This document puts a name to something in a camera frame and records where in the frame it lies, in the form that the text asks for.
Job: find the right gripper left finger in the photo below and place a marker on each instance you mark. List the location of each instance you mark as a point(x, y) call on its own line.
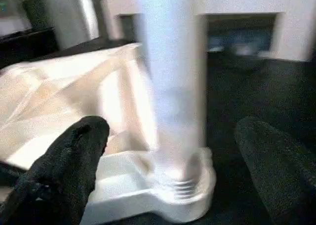
point(54, 180)

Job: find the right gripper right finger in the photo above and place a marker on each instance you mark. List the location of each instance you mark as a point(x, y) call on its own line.
point(281, 175)

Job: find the white plastic table top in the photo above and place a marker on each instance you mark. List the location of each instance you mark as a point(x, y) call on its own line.
point(64, 96)

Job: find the white plastic table leg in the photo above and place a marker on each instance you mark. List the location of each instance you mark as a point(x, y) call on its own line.
point(173, 86)

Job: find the black work mat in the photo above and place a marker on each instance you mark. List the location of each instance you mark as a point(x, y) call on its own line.
point(252, 96)

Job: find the white glass-door cabinet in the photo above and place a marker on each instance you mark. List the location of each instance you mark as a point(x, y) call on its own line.
point(247, 7)

